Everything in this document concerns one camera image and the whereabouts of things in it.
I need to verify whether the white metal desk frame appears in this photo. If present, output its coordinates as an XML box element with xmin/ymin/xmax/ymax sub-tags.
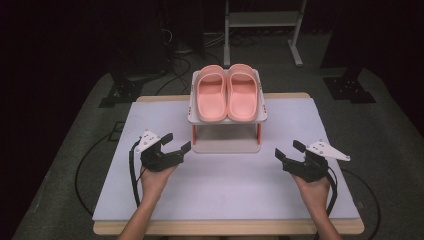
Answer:
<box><xmin>223</xmin><ymin>0</ymin><xmax>308</xmax><ymax>68</ymax></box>

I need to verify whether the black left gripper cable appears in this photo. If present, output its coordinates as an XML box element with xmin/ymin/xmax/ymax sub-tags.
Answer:
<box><xmin>128</xmin><ymin>139</ymin><xmax>148</xmax><ymax>208</ymax></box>

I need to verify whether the wooden table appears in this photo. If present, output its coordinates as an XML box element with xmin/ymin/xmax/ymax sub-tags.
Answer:
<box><xmin>93</xmin><ymin>92</ymin><xmax>365</xmax><ymax>236</ymax></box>

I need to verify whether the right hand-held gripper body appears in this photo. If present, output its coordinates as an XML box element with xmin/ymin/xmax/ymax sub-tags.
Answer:
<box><xmin>283</xmin><ymin>139</ymin><xmax>351</xmax><ymax>184</ymax></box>

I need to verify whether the white table mat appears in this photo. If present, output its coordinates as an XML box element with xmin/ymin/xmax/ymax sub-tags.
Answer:
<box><xmin>92</xmin><ymin>97</ymin><xmax>361</xmax><ymax>222</ymax></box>

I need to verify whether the white shoe rack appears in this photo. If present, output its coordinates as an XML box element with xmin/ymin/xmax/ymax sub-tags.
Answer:
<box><xmin>187</xmin><ymin>68</ymin><xmax>268</xmax><ymax>154</ymax></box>

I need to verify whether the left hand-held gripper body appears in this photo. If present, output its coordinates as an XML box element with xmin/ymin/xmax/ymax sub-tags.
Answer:
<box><xmin>134</xmin><ymin>129</ymin><xmax>185</xmax><ymax>173</ymax></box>

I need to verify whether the black stand base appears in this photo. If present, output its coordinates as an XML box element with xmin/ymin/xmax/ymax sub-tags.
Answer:
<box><xmin>98</xmin><ymin>70</ymin><xmax>168</xmax><ymax>108</ymax></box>
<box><xmin>323</xmin><ymin>66</ymin><xmax>377</xmax><ymax>105</ymax></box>

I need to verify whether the thin black floor cable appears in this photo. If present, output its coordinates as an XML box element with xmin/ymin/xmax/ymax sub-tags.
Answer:
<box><xmin>75</xmin><ymin>133</ymin><xmax>114</xmax><ymax>216</ymax></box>
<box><xmin>342</xmin><ymin>168</ymin><xmax>382</xmax><ymax>240</ymax></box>

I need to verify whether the person's right hand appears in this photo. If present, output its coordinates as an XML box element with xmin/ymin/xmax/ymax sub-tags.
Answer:
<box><xmin>292</xmin><ymin>173</ymin><xmax>331</xmax><ymax>210</ymax></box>

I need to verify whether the black floor outlet plate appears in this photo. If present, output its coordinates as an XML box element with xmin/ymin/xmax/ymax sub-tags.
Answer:
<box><xmin>107</xmin><ymin>121</ymin><xmax>126</xmax><ymax>143</ymax></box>

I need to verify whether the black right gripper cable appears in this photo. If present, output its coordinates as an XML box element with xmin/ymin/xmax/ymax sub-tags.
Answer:
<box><xmin>324</xmin><ymin>165</ymin><xmax>339</xmax><ymax>218</ymax></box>

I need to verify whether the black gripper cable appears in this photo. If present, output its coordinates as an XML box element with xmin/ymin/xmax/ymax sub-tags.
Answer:
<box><xmin>128</xmin><ymin>139</ymin><xmax>148</xmax><ymax>208</ymax></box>
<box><xmin>324</xmin><ymin>165</ymin><xmax>339</xmax><ymax>218</ymax></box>

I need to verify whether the bundle of floor cables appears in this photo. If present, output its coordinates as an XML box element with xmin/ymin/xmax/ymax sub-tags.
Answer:
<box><xmin>155</xmin><ymin>28</ymin><xmax>225</xmax><ymax>96</ymax></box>

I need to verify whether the person's left hand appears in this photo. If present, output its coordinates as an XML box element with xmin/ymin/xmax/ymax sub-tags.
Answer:
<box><xmin>139</xmin><ymin>164</ymin><xmax>179</xmax><ymax>202</ymax></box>

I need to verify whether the pink slipper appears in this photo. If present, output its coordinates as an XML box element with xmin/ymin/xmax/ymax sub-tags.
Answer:
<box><xmin>195</xmin><ymin>64</ymin><xmax>229</xmax><ymax>123</ymax></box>
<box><xmin>226</xmin><ymin>63</ymin><xmax>260</xmax><ymax>123</ymax></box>

